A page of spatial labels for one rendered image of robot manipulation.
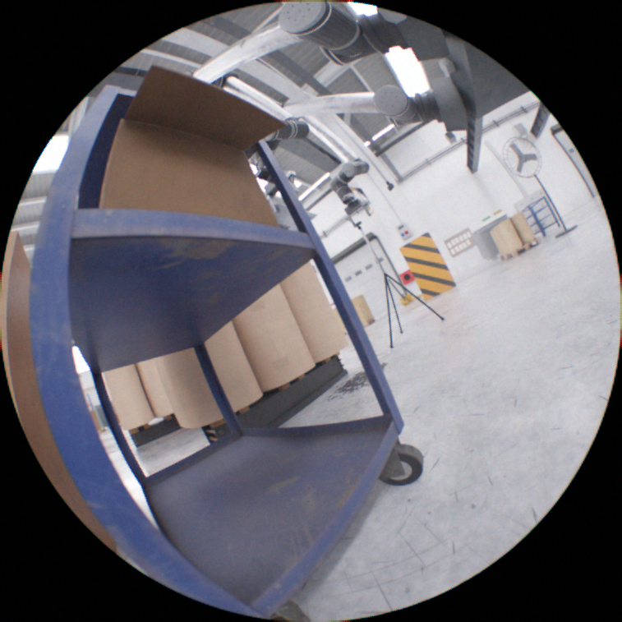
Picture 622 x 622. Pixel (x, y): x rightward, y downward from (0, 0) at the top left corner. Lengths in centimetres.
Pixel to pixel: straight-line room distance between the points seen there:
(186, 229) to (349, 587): 52
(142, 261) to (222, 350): 78
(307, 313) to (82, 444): 143
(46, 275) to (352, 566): 50
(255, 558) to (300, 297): 141
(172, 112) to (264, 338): 104
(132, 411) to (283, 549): 229
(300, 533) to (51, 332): 34
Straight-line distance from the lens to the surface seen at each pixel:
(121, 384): 253
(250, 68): 857
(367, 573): 42
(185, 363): 96
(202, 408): 96
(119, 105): 55
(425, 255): 577
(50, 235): 23
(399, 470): 48
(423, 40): 114
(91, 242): 23
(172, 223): 25
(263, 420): 121
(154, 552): 20
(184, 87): 42
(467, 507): 44
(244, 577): 34
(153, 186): 34
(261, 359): 117
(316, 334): 147
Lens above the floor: 36
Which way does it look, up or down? 7 degrees up
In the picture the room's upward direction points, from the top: 24 degrees counter-clockwise
